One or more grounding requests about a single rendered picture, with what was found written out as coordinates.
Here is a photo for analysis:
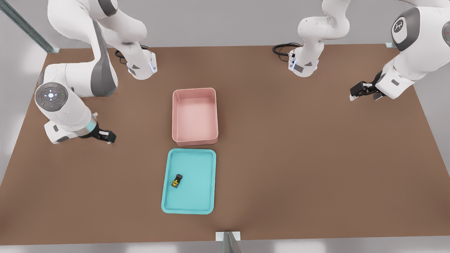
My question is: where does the pink plastic box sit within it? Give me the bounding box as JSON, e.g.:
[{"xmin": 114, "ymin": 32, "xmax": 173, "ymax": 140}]
[{"xmin": 172, "ymin": 88, "xmax": 219, "ymax": 147}]

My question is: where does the black cable loop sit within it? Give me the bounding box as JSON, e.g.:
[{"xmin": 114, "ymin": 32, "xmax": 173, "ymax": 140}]
[
  {"xmin": 115, "ymin": 45, "xmax": 150, "ymax": 66},
  {"xmin": 272, "ymin": 43, "xmax": 302, "ymax": 57}
]

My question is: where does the pale blue-green tray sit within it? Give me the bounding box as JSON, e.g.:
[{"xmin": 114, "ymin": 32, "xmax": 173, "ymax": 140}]
[{"xmin": 161, "ymin": 148, "xmax": 217, "ymax": 215}]

